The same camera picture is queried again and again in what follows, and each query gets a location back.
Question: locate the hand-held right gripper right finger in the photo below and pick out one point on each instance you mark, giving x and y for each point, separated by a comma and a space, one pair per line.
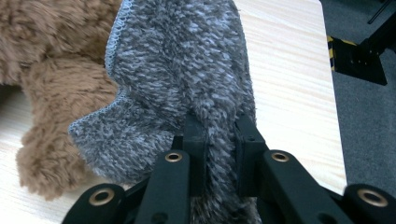
249, 161

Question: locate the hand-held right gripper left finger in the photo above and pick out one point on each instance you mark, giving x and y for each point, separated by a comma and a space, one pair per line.
195, 149

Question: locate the grey fluffy towel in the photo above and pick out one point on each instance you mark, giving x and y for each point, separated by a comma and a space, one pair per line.
180, 62

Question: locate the brown teddy bear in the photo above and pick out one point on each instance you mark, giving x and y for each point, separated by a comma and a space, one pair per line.
56, 93

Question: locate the black stand base yellow stripes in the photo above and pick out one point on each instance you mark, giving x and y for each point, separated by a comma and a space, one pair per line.
358, 59

